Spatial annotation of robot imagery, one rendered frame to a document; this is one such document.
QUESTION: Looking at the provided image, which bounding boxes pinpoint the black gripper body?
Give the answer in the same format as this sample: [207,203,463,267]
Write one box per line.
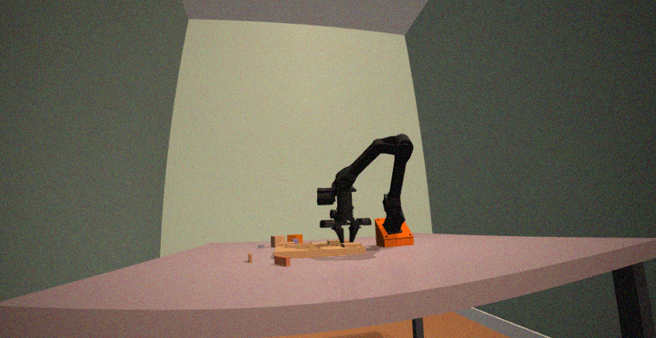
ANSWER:
[319,203,371,229]

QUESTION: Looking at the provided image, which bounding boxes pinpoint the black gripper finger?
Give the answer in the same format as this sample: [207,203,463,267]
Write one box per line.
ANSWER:
[334,228,344,243]
[349,227,361,242]

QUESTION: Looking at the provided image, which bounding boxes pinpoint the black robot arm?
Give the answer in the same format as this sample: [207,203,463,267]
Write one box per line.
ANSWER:
[317,134,414,234]

